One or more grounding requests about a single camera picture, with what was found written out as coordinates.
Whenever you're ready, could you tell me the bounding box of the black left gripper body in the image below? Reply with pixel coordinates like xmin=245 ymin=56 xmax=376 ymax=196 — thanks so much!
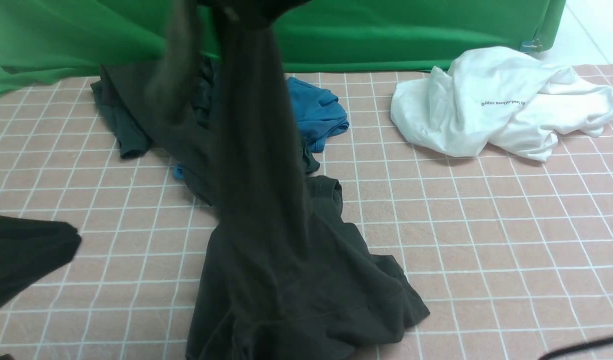
xmin=0 ymin=215 xmax=82 ymax=309

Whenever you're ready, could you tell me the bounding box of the dark teal t-shirt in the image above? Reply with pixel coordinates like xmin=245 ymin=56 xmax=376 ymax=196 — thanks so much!
xmin=91 ymin=58 xmax=320 ymax=187

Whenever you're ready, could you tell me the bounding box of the dark gray long-sleeve top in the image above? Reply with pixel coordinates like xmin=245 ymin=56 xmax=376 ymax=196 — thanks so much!
xmin=99 ymin=0 xmax=431 ymax=360

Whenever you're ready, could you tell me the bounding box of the blue t-shirt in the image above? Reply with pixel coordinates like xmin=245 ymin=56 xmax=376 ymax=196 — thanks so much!
xmin=161 ymin=76 xmax=349 ymax=174

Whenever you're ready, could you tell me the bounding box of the white t-shirt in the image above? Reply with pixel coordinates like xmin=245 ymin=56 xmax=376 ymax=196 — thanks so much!
xmin=389 ymin=47 xmax=613 ymax=163

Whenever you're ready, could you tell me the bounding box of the green backdrop cloth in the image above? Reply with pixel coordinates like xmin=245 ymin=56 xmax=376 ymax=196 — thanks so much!
xmin=0 ymin=0 xmax=566 ymax=94

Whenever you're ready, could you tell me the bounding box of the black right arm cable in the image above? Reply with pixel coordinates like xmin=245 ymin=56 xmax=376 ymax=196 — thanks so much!
xmin=539 ymin=332 xmax=613 ymax=360

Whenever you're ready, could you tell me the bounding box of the blue binder clip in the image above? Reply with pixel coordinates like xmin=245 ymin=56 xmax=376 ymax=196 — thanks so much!
xmin=519 ymin=38 xmax=543 ymax=54

